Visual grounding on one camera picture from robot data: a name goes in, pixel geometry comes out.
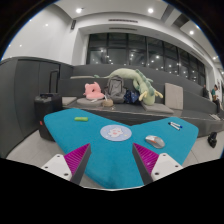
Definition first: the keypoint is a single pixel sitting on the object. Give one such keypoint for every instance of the grey seat cushion right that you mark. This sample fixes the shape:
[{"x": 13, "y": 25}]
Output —
[{"x": 159, "y": 108}]

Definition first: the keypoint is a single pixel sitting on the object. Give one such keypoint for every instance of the pink plush toy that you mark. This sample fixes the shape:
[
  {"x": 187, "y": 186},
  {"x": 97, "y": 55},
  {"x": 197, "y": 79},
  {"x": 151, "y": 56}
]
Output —
[{"x": 93, "y": 91}]

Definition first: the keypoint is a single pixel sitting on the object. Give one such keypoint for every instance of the person in green shirt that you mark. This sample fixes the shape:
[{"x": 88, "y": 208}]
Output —
[{"x": 215, "y": 98}]

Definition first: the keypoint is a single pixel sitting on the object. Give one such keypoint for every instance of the black wall speaker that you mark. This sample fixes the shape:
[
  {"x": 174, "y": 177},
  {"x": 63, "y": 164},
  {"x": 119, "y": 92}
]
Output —
[{"x": 73, "y": 24}]

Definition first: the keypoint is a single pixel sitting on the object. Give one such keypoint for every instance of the grey backpack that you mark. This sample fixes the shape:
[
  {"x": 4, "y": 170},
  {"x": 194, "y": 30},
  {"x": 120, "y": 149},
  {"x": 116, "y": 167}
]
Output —
[{"x": 115, "y": 89}]

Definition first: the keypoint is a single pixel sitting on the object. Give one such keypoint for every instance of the grey upright cushion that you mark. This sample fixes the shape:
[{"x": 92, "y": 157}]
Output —
[{"x": 173, "y": 96}]

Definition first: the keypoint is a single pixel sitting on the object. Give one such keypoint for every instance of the dark blue bag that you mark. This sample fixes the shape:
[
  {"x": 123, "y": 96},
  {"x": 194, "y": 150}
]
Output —
[{"x": 131, "y": 97}]

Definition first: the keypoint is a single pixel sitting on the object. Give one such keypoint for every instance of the grey computer mouse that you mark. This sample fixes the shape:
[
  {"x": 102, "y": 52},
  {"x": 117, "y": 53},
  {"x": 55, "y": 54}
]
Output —
[{"x": 155, "y": 141}]

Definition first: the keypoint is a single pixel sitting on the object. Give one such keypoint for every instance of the grey seat cushion left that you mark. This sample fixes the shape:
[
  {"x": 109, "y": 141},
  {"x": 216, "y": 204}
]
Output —
[{"x": 68, "y": 100}]

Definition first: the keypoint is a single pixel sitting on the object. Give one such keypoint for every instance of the teal table cover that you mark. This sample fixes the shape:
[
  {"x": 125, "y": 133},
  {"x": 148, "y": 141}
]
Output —
[{"x": 112, "y": 164}]

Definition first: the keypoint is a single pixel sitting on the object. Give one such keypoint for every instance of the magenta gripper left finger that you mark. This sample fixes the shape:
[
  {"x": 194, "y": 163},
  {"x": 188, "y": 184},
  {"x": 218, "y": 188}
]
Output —
[{"x": 71, "y": 166}]

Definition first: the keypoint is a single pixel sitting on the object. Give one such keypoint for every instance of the black bag on floor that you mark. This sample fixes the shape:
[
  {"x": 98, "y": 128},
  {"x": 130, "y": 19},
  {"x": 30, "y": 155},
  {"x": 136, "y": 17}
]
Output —
[{"x": 212, "y": 139}]

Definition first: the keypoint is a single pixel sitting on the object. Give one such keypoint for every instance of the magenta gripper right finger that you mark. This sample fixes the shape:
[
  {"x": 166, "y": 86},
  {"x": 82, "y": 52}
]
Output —
[{"x": 153, "y": 166}]

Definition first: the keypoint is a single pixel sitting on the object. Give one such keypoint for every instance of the grey seat cushion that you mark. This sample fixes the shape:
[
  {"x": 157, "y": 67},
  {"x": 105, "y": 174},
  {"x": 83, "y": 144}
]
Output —
[
  {"x": 159, "y": 108},
  {"x": 68, "y": 100}
]

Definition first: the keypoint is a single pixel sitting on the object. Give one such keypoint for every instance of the round grey cushion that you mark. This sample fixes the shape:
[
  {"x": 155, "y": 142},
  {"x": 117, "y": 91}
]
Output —
[{"x": 89, "y": 103}]

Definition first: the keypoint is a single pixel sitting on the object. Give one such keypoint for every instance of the small woven basket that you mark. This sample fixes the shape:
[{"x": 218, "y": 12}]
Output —
[{"x": 107, "y": 103}]

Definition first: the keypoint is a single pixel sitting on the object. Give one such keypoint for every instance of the white marker pen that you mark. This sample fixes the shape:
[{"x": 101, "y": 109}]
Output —
[{"x": 171, "y": 124}]

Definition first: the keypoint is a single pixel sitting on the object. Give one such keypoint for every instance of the black rolling suitcase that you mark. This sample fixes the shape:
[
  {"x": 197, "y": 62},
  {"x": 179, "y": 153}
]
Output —
[{"x": 47, "y": 103}]

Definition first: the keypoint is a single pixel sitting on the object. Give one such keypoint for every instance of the round white mouse pad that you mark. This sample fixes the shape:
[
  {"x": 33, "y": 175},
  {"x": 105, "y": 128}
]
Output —
[{"x": 115, "y": 133}]

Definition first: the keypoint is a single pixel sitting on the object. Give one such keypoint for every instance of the green marker pen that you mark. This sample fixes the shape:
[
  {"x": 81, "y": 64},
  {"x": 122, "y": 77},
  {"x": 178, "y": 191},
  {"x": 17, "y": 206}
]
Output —
[{"x": 81, "y": 118}]

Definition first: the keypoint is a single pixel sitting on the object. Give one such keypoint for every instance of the blue capped marker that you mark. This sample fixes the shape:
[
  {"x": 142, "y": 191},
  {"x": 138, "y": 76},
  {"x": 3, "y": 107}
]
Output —
[{"x": 177, "y": 125}]

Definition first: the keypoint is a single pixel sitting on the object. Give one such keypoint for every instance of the green dragon plush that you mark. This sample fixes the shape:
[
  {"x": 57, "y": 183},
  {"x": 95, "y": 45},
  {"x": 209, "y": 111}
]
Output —
[{"x": 147, "y": 93}]

